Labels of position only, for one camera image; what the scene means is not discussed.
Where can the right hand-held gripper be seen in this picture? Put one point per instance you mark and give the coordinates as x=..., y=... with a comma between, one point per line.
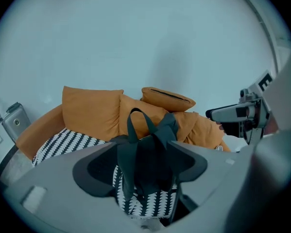
x=253, y=110

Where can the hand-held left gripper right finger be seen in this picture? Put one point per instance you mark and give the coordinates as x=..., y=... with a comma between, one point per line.
x=215, y=178

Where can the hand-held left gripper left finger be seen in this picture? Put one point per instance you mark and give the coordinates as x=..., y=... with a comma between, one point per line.
x=55, y=186

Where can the orange sofa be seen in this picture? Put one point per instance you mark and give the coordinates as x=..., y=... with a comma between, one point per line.
x=38, y=130

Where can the person's right forearm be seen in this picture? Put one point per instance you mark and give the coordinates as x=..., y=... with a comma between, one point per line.
x=273, y=124

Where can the black white patterned blanket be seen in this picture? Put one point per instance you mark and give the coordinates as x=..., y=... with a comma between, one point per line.
x=70, y=139

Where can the small orange pillow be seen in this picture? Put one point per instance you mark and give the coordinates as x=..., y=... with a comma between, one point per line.
x=167, y=98

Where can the person's light grey shirt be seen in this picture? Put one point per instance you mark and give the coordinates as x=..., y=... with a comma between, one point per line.
x=281, y=154

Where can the grey hard-shell suitcase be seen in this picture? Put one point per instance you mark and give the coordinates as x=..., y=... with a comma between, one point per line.
x=15, y=122

